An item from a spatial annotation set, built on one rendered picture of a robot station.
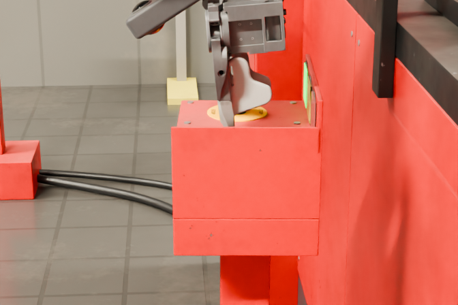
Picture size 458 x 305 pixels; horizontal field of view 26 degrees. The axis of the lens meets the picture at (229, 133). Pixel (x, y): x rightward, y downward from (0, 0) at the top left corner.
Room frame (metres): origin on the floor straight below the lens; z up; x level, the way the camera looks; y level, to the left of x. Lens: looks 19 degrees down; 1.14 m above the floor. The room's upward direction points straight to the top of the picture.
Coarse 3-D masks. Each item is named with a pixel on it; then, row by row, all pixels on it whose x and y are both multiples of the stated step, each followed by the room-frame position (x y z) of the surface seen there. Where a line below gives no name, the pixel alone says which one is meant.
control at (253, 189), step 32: (320, 96) 1.01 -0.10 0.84; (192, 128) 0.99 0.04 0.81; (224, 128) 0.99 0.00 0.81; (256, 128) 0.99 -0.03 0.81; (288, 128) 0.99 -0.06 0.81; (320, 128) 0.99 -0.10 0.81; (192, 160) 0.99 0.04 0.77; (224, 160) 0.99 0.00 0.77; (256, 160) 0.99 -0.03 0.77; (288, 160) 0.99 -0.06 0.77; (320, 160) 0.99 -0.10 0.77; (192, 192) 0.99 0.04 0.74; (224, 192) 0.99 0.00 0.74; (256, 192) 0.99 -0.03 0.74; (288, 192) 0.99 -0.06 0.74; (192, 224) 0.99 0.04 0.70; (224, 224) 0.99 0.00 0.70; (256, 224) 0.99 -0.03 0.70; (288, 224) 0.99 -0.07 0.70
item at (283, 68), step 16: (288, 0) 2.08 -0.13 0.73; (288, 16) 2.08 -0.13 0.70; (288, 32) 2.08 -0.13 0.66; (288, 48) 2.08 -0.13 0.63; (256, 64) 2.08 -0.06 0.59; (272, 64) 2.08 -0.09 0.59; (288, 64) 2.08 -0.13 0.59; (272, 80) 2.08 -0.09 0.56; (288, 80) 2.08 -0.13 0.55; (272, 96) 2.08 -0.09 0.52; (288, 96) 2.08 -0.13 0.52; (272, 256) 2.08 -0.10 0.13; (288, 256) 2.08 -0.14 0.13; (272, 272) 2.08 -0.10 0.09; (288, 272) 2.08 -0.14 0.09; (272, 288) 2.08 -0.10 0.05; (288, 288) 2.08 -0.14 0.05; (272, 304) 2.08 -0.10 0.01; (288, 304) 2.08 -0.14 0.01
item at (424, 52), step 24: (360, 0) 1.46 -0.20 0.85; (408, 0) 1.35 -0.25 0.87; (408, 24) 1.20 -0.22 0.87; (432, 24) 1.20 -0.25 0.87; (408, 48) 1.15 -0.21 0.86; (432, 48) 1.08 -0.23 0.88; (456, 48) 1.08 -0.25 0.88; (432, 72) 1.04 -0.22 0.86; (456, 72) 0.98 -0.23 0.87; (432, 96) 1.04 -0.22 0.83; (456, 96) 0.95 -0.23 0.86; (456, 120) 0.94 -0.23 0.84
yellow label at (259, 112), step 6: (210, 108) 1.15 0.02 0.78; (216, 108) 1.15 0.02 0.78; (258, 108) 1.15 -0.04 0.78; (210, 114) 1.13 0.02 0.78; (216, 114) 1.13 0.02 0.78; (240, 114) 1.13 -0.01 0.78; (246, 114) 1.13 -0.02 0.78; (252, 114) 1.13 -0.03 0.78; (258, 114) 1.13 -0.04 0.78; (264, 114) 1.13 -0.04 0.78; (234, 120) 1.11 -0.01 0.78; (240, 120) 1.11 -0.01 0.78; (246, 120) 1.11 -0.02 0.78; (252, 120) 1.11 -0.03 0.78
